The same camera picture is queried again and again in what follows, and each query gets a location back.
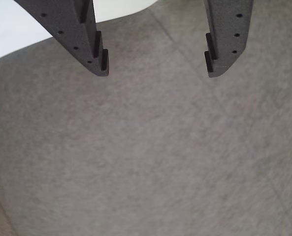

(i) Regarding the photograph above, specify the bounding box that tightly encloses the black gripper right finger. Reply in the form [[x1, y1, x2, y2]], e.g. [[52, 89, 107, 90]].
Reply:
[[203, 0, 254, 79]]

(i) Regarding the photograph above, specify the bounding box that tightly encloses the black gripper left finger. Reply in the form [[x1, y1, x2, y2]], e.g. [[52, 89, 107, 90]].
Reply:
[[14, 0, 110, 79]]

